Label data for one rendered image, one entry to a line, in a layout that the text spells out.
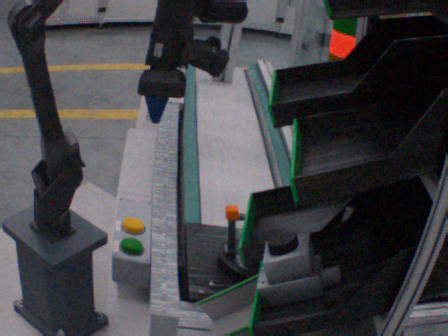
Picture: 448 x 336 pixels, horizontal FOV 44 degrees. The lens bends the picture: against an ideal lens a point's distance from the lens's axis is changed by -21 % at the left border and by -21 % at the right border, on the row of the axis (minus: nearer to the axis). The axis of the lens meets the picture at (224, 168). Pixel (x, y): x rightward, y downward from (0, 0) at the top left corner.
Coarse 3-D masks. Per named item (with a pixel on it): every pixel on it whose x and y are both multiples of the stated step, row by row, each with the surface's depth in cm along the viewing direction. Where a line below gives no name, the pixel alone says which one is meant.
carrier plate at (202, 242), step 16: (192, 224) 122; (192, 240) 117; (208, 240) 118; (224, 240) 119; (192, 256) 112; (208, 256) 113; (192, 272) 108; (208, 272) 109; (192, 288) 104; (208, 288) 104; (224, 288) 105
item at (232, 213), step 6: (228, 210) 107; (234, 210) 107; (228, 216) 107; (234, 216) 107; (240, 216) 108; (228, 222) 108; (234, 222) 108; (228, 228) 109; (234, 228) 109; (228, 234) 109; (234, 234) 109; (228, 240) 110; (234, 240) 110; (228, 246) 110; (234, 246) 110
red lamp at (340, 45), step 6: (336, 36) 113; (342, 36) 113; (348, 36) 113; (330, 42) 116; (336, 42) 114; (342, 42) 113; (348, 42) 113; (354, 42) 114; (330, 48) 116; (336, 48) 114; (342, 48) 114; (348, 48) 114; (336, 54) 115; (342, 54) 114
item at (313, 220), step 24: (264, 192) 84; (288, 192) 83; (360, 192) 68; (384, 192) 68; (264, 216) 82; (288, 216) 80; (312, 216) 78; (336, 216) 70; (360, 216) 69; (240, 240) 74; (264, 240) 77; (312, 240) 71; (336, 240) 71
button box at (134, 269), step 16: (128, 208) 125; (144, 208) 126; (144, 224) 121; (144, 240) 116; (112, 256) 109; (128, 256) 110; (144, 256) 111; (112, 272) 111; (128, 272) 111; (144, 272) 111
